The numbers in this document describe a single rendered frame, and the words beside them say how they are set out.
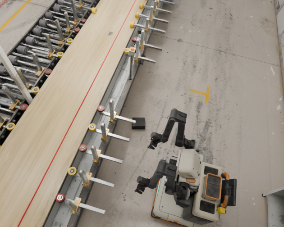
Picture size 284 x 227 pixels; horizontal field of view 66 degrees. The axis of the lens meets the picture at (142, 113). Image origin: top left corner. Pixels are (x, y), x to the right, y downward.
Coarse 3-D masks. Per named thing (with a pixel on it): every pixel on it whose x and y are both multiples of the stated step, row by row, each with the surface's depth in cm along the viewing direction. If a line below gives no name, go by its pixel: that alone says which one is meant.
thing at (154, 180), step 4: (160, 160) 146; (164, 160) 145; (156, 168) 149; (152, 176) 165; (156, 176) 144; (160, 176) 142; (152, 180) 164; (156, 180) 161; (152, 184) 170; (156, 184) 169
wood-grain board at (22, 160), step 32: (128, 0) 358; (96, 32) 311; (128, 32) 317; (64, 64) 275; (96, 64) 279; (64, 96) 250; (96, 96) 254; (32, 128) 226; (64, 128) 229; (0, 160) 206; (32, 160) 209; (64, 160) 211; (0, 192) 192; (32, 192) 194; (0, 224) 179; (32, 224) 181
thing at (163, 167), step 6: (162, 162) 144; (162, 168) 141; (168, 168) 144; (174, 168) 143; (168, 174) 140; (174, 174) 142; (168, 180) 155; (174, 180) 154; (168, 186) 166; (168, 192) 170
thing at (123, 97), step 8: (160, 8) 389; (152, 24) 362; (144, 48) 331; (136, 72) 308; (128, 80) 296; (128, 88) 289; (120, 96) 281; (120, 104) 274; (120, 112) 270; (112, 128) 256; (104, 144) 245; (104, 152) 240; (96, 168) 230; (88, 192) 217; (80, 208) 209; (72, 216) 205; (80, 216) 209; (72, 224) 201
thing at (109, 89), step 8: (144, 8) 364; (136, 32) 353; (120, 64) 306; (112, 80) 285; (104, 96) 267; (104, 104) 278; (96, 112) 253; (96, 120) 263; (88, 128) 239; (88, 136) 248; (80, 152) 234; (72, 176) 229; (64, 184) 212; (64, 192) 219; (56, 208) 208; (48, 216) 193; (48, 224) 199
